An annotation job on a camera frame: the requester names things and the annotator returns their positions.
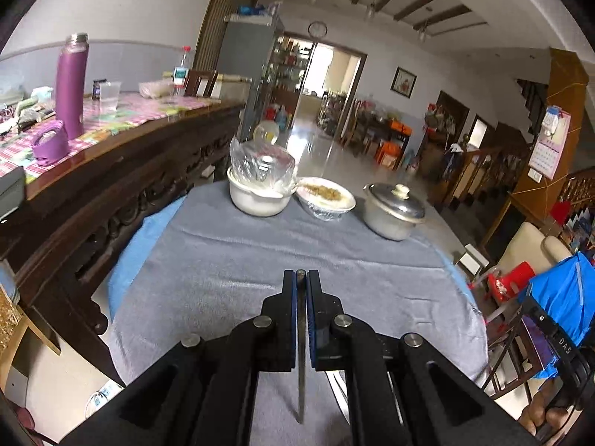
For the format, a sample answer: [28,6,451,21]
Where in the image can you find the grey refrigerator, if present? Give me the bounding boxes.
[216,14,284,142]

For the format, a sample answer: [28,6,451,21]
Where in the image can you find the dark carved wooden sideboard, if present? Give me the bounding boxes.
[0,97,247,386]

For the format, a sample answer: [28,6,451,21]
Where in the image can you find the purple thermos cap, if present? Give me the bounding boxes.
[32,120,70,166]

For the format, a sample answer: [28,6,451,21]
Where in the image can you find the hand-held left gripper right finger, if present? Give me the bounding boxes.
[307,269,542,446]

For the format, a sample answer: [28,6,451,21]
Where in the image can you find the blue table cover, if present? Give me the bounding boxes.
[107,195,484,323]

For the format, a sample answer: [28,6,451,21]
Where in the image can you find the white power strip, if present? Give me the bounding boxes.
[90,383,122,410]

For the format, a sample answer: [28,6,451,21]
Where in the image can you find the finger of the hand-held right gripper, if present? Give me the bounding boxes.
[521,285,583,364]

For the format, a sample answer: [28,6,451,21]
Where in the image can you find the dark wooden frame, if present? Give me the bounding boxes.
[183,69,219,99]

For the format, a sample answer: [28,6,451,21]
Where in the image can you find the pink wall calendar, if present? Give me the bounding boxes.
[527,106,572,181]

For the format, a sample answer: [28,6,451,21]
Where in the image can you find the beige chair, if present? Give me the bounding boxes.
[493,222,575,284]

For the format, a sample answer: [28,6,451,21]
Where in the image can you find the orange box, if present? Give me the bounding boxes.
[374,142,403,168]

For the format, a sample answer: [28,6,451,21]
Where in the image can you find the purple thermos bottle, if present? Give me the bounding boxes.
[56,33,90,140]

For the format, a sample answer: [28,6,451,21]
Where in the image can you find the grey box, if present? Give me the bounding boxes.
[0,165,27,220]

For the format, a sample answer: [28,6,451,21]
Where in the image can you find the assorted small packets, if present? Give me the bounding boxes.
[0,86,57,138]

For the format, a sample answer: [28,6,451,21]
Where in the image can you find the white bowl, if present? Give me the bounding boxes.
[227,167,298,217]

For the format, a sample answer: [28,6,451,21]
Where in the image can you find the aluminium pot lid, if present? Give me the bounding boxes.
[363,183,427,222]

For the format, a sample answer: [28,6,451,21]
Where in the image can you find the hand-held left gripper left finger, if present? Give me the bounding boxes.
[60,269,298,446]

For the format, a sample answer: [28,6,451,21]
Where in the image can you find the white chest freezer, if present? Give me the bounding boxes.
[218,73,256,103]

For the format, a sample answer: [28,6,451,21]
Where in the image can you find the wrapped bowl of food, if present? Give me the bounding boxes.
[296,177,357,222]

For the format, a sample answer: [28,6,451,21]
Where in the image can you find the clear plastic cup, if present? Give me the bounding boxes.
[99,81,122,115]

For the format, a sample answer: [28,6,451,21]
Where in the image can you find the grey table cloth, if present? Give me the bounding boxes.
[109,179,489,446]

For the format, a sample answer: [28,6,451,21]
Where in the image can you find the aluminium pot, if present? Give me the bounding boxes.
[363,204,424,241]

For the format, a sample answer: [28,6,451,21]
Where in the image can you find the gold patterned box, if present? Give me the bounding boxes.
[0,283,22,351]

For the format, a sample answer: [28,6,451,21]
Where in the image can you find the wooden stair railing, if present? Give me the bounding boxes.
[437,144,531,217]

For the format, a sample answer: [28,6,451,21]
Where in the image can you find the dark wooden small table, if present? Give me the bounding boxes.
[481,307,559,398]

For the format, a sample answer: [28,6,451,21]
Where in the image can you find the glass display cabinet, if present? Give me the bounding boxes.
[267,32,317,127]

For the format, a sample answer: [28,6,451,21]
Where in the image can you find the red plastic chair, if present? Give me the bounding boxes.
[467,260,537,326]

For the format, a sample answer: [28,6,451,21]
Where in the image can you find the framed flower picture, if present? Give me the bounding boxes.
[390,66,417,99]

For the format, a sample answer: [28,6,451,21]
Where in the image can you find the pink checked cloth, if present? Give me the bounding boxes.
[0,90,219,182]

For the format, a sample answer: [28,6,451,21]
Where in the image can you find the white step stool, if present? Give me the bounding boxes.
[453,244,491,277]

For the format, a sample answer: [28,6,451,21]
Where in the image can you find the clear bag of food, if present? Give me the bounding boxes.
[138,80,175,99]

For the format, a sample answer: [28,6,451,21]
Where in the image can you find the white round fan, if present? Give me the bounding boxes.
[253,120,280,146]

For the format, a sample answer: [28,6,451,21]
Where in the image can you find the person's right hand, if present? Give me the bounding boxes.
[518,380,573,441]

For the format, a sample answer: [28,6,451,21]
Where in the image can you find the clear bottle with red cap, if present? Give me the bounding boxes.
[172,46,192,98]

